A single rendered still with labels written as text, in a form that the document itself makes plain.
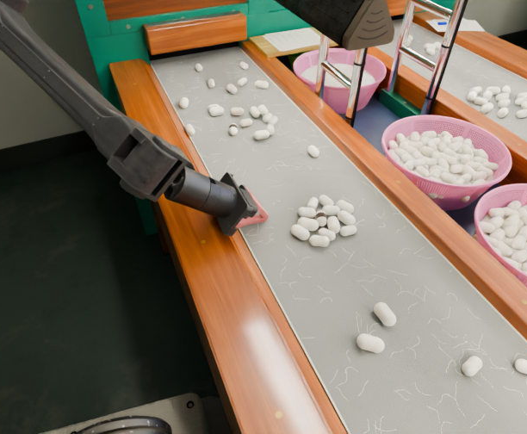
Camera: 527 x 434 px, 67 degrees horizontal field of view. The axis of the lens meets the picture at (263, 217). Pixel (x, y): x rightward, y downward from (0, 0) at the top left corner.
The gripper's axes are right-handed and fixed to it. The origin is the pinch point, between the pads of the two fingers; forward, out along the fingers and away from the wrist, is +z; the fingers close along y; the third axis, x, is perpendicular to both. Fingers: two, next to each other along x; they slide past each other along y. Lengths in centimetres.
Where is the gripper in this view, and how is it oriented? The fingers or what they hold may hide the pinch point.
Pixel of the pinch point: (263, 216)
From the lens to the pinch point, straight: 73.5
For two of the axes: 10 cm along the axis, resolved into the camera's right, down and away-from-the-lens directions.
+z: 7.0, 2.7, 6.7
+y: -3.9, -6.4, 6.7
